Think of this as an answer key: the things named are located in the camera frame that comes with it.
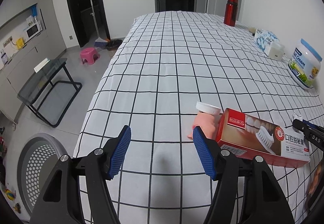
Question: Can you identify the pink pig toy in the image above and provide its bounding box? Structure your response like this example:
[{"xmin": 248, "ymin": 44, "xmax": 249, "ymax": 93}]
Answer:
[{"xmin": 187, "ymin": 102, "xmax": 222, "ymax": 140}]

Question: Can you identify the red toothpaste box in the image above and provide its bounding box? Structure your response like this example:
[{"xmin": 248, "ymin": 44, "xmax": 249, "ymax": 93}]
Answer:
[{"xmin": 216, "ymin": 108, "xmax": 310, "ymax": 168}]

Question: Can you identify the brown wicker trash bin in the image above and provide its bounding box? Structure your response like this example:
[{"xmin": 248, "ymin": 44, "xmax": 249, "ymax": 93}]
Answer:
[{"xmin": 106, "ymin": 39, "xmax": 123, "ymax": 58}]

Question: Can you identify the person right hand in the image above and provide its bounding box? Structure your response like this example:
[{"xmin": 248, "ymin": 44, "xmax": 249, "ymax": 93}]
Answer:
[{"xmin": 306, "ymin": 160, "xmax": 323, "ymax": 211}]

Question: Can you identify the milk powder jar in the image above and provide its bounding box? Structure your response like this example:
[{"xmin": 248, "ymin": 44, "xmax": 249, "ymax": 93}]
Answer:
[{"xmin": 288, "ymin": 39, "xmax": 322, "ymax": 89}]

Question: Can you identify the grey perforated laundry basket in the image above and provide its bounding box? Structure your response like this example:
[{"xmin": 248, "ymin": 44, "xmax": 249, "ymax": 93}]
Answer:
[{"xmin": 17, "ymin": 133, "xmax": 68, "ymax": 215}]

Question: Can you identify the white charger box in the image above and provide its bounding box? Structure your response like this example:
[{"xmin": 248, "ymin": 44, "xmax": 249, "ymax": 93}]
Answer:
[{"xmin": 268, "ymin": 42, "xmax": 285, "ymax": 61}]

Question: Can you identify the blue white tissue pack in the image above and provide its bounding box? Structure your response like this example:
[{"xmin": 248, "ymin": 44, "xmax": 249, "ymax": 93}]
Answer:
[{"xmin": 254, "ymin": 28, "xmax": 279, "ymax": 55}]

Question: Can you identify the black glass side table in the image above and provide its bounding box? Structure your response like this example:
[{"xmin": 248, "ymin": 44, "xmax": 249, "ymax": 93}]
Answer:
[{"xmin": 17, "ymin": 58, "xmax": 82, "ymax": 128}]

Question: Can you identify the white black checkered tablecloth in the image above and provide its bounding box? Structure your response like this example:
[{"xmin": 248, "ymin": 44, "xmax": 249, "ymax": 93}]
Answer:
[{"xmin": 74, "ymin": 12, "xmax": 323, "ymax": 223}]

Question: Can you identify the pink plastic stool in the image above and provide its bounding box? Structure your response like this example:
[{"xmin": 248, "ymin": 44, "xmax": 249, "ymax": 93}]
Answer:
[{"xmin": 80, "ymin": 47, "xmax": 100, "ymax": 65}]

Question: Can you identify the broom with dustpan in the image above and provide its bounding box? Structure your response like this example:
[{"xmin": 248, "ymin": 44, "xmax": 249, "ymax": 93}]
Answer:
[{"xmin": 90, "ymin": 0, "xmax": 109, "ymax": 49}]

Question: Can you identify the white paper on table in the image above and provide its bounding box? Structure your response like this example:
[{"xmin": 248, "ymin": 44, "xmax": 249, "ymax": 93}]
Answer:
[{"xmin": 33, "ymin": 58, "xmax": 50, "ymax": 73}]

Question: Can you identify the red thermos bottle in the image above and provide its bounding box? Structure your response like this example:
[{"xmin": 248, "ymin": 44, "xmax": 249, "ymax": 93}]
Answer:
[{"xmin": 224, "ymin": 0, "xmax": 238, "ymax": 26}]

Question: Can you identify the yellow container on counter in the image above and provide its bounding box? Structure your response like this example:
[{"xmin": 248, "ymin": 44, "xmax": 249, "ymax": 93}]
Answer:
[{"xmin": 16, "ymin": 37, "xmax": 25, "ymax": 50}]

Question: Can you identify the white microwave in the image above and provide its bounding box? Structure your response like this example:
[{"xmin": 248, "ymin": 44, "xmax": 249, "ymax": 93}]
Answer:
[{"xmin": 23, "ymin": 21, "xmax": 43, "ymax": 42}]

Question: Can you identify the grey cabinet counter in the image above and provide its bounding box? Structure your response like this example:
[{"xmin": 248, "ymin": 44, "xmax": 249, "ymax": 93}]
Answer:
[{"xmin": 1, "ymin": 0, "xmax": 66, "ymax": 123}]

